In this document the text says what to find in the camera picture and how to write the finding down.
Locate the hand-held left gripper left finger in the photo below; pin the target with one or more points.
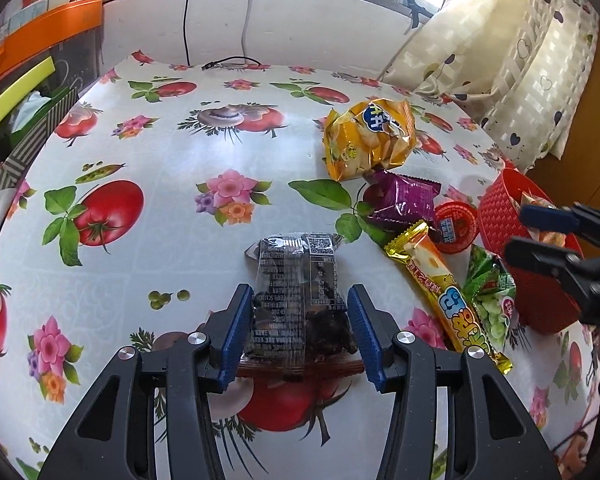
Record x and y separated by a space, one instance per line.
235 335

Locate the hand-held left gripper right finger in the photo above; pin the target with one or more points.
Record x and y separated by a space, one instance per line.
367 335

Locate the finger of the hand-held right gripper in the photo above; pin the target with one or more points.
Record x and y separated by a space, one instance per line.
545 216
535 257

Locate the red plastic basket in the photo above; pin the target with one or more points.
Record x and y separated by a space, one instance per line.
500 220

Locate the black clear plum packet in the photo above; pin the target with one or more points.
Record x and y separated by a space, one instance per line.
290 280

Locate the purple snack packet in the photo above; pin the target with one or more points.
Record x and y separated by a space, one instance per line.
405 200

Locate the yellow chip bag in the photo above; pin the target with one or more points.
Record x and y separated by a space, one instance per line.
370 145

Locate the green pea snack packet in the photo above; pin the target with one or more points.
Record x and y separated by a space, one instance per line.
490 305

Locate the gold long snack packet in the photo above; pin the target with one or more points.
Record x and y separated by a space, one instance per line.
440 290

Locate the red jelly cup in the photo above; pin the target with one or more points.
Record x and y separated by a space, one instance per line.
455 227

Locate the cream heart print curtain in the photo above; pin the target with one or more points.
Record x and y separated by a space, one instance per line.
520 60

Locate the black hook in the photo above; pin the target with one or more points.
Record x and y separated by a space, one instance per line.
415 7

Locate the black white patterned box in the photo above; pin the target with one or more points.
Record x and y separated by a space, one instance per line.
35 135

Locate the orange shelf board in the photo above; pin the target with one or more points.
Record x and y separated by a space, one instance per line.
45 30

